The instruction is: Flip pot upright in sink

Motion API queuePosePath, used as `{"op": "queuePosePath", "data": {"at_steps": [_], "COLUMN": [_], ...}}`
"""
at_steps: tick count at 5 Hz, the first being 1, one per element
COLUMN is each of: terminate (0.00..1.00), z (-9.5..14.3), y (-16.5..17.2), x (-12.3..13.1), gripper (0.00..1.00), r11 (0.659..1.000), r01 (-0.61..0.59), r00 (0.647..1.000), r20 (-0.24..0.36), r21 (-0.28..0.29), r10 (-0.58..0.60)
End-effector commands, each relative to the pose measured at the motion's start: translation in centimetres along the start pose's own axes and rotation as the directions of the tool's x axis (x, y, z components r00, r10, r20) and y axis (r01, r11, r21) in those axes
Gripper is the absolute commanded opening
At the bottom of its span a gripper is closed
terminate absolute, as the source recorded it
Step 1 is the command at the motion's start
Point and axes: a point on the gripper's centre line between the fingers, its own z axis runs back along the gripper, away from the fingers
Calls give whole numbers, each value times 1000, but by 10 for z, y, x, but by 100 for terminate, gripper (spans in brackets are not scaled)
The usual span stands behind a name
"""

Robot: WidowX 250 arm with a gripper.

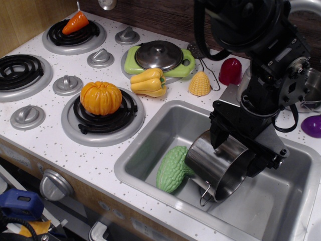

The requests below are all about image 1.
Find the green bitter gourd toy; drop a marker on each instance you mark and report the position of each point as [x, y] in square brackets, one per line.
[173, 169]

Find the dark red plastic cup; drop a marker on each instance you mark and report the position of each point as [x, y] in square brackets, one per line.
[231, 72]

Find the stainless steel pot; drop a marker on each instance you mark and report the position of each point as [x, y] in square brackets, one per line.
[218, 172]

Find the blue clamp tool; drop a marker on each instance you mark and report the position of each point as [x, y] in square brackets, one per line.
[21, 204]

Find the silver stove knob left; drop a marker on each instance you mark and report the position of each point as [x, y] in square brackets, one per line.
[67, 85]

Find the silver stove knob middle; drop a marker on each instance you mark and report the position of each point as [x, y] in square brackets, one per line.
[100, 59]

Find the front stove burner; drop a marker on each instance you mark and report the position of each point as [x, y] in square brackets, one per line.
[93, 130]

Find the yellow corn toy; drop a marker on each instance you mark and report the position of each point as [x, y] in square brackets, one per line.
[200, 84]

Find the silver oven front knob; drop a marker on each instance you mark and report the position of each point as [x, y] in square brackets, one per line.
[54, 187]

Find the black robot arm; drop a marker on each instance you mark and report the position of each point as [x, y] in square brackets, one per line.
[279, 63]

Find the stainless steel sink basin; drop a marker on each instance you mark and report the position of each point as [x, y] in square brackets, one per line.
[274, 205]

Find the silver stove knob front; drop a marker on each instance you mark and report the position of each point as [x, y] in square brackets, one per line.
[27, 118]

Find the metal strainer spoon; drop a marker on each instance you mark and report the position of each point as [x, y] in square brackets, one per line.
[198, 55]

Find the yellow bell pepper toy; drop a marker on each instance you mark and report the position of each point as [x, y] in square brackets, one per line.
[151, 82]

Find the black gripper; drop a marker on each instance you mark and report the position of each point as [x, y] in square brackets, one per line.
[249, 116]

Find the silver stove knob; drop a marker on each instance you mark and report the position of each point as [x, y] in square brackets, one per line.
[127, 37]
[27, 118]
[67, 85]
[100, 59]

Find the green plastic cutting board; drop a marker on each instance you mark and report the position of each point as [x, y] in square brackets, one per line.
[130, 66]

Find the purple eggplant toy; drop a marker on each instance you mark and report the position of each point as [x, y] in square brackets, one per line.
[311, 126]

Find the orange carrot toy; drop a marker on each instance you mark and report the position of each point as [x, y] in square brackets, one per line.
[77, 22]

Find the silver wall knob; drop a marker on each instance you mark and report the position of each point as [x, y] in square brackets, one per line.
[107, 5]

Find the small steel pot right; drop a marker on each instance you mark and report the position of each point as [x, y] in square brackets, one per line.
[311, 101]

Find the silver stove knob back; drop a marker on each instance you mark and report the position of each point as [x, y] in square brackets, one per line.
[127, 37]

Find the back left stove burner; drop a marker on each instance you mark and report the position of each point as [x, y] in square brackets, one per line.
[82, 41]

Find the steel pot lid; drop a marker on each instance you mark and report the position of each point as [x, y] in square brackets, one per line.
[159, 54]

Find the silver oven door handle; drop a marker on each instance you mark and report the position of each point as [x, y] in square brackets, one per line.
[98, 232]

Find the orange pumpkin toy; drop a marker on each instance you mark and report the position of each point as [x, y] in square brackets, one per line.
[101, 98]

